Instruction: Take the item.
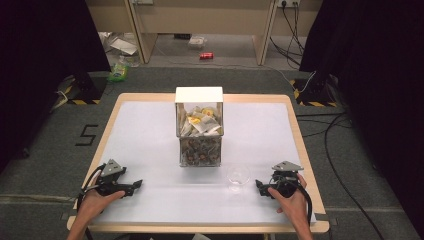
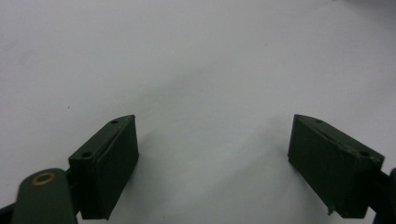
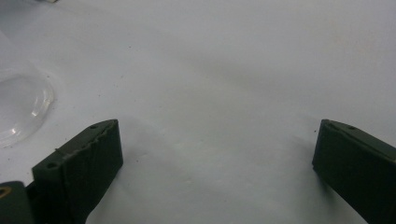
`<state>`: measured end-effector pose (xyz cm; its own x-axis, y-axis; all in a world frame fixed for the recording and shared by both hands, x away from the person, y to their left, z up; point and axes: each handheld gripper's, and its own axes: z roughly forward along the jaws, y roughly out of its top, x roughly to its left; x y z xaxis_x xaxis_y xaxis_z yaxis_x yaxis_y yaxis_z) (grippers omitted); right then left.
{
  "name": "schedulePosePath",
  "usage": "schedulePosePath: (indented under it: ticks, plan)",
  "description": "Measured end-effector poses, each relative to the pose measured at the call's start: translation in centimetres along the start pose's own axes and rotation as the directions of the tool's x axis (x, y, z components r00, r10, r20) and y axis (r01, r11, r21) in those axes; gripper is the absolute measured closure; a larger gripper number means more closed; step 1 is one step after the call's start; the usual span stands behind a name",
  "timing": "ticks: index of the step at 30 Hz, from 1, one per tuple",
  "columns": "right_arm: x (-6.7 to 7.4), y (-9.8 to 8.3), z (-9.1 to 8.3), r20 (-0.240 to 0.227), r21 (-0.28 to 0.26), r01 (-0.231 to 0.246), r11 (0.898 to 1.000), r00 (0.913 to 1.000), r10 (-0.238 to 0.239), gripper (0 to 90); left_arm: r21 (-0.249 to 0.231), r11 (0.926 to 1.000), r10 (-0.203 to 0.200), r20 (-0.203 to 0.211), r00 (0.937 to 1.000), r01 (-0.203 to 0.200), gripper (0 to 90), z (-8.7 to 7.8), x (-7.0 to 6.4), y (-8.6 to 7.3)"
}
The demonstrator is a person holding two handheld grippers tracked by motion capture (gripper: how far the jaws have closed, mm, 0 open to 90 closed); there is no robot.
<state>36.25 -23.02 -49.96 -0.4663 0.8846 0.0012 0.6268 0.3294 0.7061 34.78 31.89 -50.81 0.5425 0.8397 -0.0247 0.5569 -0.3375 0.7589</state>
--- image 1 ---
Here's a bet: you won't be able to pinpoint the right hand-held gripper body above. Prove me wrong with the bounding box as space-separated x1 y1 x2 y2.
264 160 305 198

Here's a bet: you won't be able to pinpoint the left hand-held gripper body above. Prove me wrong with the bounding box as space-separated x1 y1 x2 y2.
95 158 135 198

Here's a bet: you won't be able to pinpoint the person's right hand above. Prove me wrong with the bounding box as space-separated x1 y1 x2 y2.
267 172 310 219

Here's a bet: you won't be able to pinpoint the person's left hand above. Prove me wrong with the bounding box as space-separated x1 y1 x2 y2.
77 175 126 218

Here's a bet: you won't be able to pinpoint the clear glass cup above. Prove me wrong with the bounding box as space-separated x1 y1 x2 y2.
226 164 251 193

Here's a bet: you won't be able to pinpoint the white table mat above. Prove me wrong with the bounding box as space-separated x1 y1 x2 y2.
91 100 318 225

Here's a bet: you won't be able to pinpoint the wooden table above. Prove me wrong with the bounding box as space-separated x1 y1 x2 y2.
66 92 331 235

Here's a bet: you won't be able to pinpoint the pile of brown patterned packets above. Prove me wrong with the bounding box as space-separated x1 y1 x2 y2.
180 136 222 166

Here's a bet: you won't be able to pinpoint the clear box with white lid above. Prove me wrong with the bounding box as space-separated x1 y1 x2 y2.
174 86 225 168

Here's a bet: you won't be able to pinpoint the pile of white yellow sachets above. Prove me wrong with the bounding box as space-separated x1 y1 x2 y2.
179 105 223 137

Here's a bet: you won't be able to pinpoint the black stand base striped tape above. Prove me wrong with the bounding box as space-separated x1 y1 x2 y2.
56 72 108 106
289 74 339 108

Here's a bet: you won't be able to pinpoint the green plastic packet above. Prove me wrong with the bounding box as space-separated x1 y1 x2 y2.
106 62 130 84

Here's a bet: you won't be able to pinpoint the black curtain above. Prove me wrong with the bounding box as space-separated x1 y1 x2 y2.
0 0 112 174
298 0 424 231

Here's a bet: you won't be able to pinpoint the crumpled white plastic bag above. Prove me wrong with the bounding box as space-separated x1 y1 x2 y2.
98 31 140 57

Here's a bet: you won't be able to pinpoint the clear plastic food container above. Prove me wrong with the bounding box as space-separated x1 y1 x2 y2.
187 35 208 51

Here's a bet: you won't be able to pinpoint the beige wooden desk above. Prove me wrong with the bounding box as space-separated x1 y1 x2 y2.
84 0 324 67

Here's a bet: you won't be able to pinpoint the right hand-held gripper cable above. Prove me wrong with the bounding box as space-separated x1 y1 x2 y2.
283 178 314 225

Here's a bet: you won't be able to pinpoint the black floor cables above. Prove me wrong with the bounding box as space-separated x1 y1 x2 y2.
269 0 388 240

